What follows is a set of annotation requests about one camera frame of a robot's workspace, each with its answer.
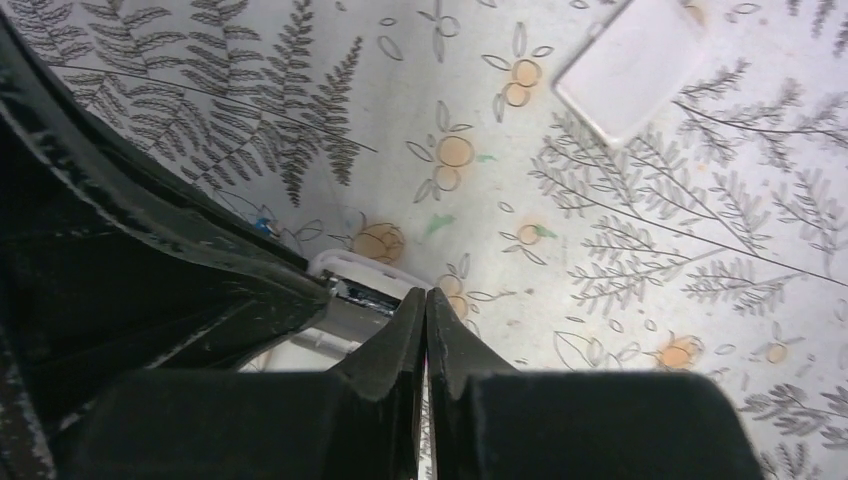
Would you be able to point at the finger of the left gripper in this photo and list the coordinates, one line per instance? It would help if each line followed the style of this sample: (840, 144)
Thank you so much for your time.
(111, 263)

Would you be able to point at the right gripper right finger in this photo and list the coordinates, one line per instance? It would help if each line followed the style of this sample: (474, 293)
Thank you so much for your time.
(490, 420)

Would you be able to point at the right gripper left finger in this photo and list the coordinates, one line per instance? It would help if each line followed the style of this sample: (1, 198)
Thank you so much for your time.
(359, 419)

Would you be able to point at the white remote battery cover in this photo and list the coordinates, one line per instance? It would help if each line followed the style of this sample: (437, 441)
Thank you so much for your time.
(631, 68)

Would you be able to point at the floral patterned table mat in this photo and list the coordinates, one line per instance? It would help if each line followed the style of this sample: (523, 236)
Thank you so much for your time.
(425, 134)

